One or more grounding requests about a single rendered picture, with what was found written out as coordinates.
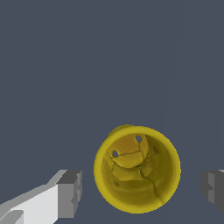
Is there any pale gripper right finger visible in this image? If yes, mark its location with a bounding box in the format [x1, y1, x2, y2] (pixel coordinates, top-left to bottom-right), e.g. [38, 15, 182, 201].
[199, 169, 224, 216]

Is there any yellow cup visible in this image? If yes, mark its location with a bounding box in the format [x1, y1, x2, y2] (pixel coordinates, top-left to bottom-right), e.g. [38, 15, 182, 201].
[93, 123, 182, 214]

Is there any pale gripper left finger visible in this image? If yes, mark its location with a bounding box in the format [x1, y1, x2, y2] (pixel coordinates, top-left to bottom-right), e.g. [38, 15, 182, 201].
[0, 169, 83, 224]

